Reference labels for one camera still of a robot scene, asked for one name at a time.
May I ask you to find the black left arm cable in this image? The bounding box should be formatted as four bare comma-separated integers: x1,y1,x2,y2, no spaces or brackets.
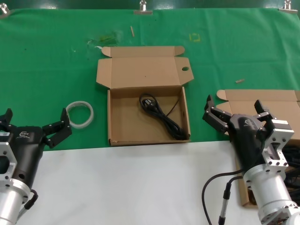
17,188,39,219

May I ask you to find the green table cloth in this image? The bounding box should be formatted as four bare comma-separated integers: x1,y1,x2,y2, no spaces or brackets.
0,8,300,152

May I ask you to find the black power cable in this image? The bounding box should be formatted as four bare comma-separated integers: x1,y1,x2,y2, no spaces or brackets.
139,92,190,141

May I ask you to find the silver metal binder clip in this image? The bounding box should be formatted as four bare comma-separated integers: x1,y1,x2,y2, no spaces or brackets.
0,5,12,20
133,0,154,16
278,0,300,14

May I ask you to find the translucent tape roll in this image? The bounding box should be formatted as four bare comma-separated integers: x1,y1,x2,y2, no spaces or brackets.
65,100,95,129

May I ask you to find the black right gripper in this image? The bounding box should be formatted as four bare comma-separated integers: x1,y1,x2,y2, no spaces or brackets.
202,94,274,173

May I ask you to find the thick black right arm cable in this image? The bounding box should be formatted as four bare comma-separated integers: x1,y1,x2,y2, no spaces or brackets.
202,169,245,225

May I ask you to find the crumpled clear plastic wrapper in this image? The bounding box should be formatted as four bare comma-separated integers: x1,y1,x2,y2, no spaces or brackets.
87,30,124,51

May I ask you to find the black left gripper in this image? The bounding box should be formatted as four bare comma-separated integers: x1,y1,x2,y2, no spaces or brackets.
0,107,73,189

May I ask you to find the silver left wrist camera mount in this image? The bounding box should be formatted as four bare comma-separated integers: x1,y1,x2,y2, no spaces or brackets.
0,131,19,188

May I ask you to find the plain open cardboard box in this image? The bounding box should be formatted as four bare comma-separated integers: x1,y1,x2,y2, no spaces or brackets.
215,89,300,207

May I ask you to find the cardboard box with round hole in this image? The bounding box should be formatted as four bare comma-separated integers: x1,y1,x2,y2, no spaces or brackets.
95,45,194,147

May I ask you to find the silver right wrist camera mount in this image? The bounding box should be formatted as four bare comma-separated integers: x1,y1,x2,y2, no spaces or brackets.
260,120,295,173

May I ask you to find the black cable with grey connector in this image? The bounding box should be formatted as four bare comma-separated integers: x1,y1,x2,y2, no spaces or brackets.
218,175,245,225

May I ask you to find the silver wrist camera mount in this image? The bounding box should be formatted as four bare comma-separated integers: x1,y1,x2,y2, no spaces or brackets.
0,131,19,188
260,120,295,173

